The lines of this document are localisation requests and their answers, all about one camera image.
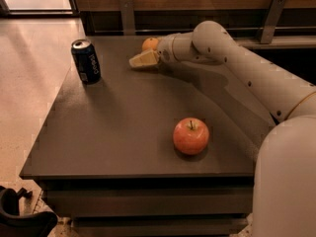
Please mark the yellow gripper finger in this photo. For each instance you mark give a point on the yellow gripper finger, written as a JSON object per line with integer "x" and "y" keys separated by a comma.
{"x": 146, "y": 58}

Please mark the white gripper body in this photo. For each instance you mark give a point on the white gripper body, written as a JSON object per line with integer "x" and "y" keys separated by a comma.
{"x": 165, "y": 50}

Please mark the orange fruit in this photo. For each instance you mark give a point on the orange fruit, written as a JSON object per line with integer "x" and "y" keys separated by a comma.
{"x": 150, "y": 43}

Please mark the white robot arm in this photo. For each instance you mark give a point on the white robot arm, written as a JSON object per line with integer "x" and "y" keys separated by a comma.
{"x": 285, "y": 165}

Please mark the blue Pepsi can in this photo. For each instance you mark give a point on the blue Pepsi can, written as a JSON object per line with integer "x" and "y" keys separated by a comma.
{"x": 86, "y": 61}

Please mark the red apple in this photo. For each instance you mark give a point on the red apple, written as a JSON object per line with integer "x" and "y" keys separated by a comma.
{"x": 190, "y": 136}

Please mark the grey drawer cabinet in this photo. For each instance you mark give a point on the grey drawer cabinet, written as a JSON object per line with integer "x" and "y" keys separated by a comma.
{"x": 105, "y": 155}

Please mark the left metal wall bracket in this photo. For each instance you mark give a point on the left metal wall bracket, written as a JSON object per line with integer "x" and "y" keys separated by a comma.
{"x": 127, "y": 17}

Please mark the metal wall bracket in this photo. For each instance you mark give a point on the metal wall bracket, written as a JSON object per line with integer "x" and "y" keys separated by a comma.
{"x": 267, "y": 31}
{"x": 127, "y": 17}

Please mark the right metal wall bracket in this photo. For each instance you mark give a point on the right metal wall bracket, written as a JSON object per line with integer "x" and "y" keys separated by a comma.
{"x": 267, "y": 31}

